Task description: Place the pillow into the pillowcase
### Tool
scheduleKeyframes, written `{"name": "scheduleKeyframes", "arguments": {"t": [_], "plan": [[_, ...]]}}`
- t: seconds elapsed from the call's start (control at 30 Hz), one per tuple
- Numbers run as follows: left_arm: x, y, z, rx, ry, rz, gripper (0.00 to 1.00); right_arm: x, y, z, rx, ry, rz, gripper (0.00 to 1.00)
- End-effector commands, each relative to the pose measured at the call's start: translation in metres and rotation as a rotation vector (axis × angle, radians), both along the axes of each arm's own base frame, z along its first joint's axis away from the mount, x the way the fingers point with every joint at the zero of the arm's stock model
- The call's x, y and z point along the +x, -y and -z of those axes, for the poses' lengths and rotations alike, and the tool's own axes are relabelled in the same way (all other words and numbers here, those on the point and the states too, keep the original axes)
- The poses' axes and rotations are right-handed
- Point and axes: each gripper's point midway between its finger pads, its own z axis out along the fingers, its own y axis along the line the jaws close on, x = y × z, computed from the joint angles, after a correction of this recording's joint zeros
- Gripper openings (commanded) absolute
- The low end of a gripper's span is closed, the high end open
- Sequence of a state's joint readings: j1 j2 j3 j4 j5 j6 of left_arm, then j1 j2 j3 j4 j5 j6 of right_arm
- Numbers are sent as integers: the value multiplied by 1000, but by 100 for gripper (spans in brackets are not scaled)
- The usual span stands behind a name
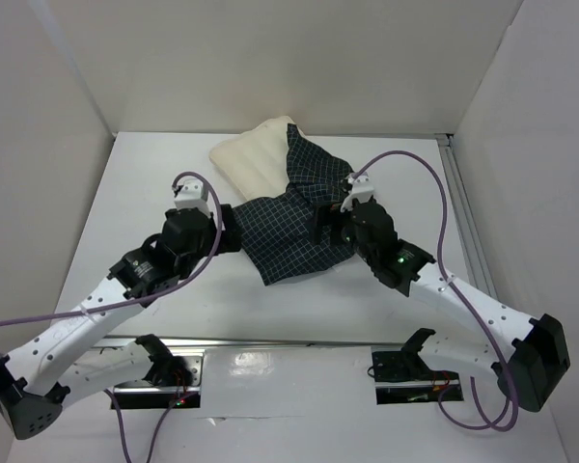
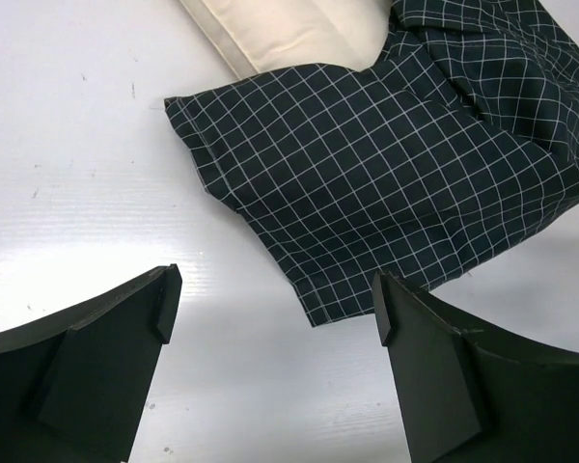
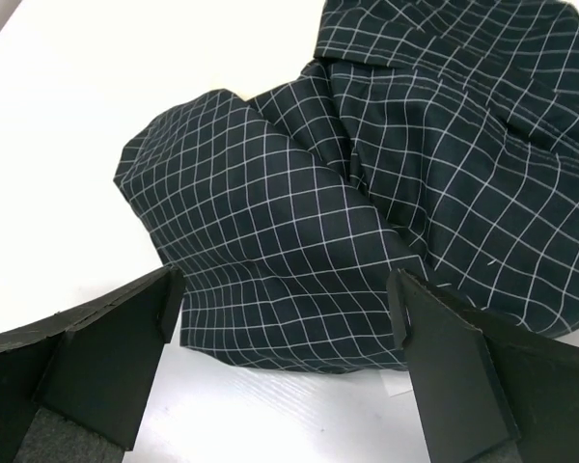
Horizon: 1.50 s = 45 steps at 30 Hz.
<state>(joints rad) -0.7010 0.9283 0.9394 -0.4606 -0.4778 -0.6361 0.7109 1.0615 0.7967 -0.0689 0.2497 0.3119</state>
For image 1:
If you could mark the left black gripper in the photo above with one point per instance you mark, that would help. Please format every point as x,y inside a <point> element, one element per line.
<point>230,237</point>

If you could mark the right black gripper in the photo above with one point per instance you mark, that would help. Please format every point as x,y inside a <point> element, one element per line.
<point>325,227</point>

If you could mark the dark checkered pillowcase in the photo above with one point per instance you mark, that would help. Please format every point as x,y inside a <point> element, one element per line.
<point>276,233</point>

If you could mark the cream white pillow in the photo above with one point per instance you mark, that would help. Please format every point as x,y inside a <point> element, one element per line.
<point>254,162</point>

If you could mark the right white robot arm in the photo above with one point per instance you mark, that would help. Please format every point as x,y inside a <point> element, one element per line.
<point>527,356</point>

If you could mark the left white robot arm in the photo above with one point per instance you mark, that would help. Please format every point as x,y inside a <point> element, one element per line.
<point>43,377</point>

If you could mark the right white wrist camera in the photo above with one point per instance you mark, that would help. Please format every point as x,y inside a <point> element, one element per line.
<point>358,190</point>

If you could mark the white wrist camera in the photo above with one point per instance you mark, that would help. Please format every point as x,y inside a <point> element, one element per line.
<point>192,194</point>
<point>358,190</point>

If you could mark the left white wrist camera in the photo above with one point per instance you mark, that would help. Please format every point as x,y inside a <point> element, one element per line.
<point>192,194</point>

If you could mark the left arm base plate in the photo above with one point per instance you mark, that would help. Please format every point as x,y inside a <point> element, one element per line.
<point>183,385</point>

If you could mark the aluminium front rail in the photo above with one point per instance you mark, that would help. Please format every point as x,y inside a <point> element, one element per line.
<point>212,343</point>

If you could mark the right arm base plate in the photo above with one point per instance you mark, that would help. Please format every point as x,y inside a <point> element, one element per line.
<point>401,377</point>

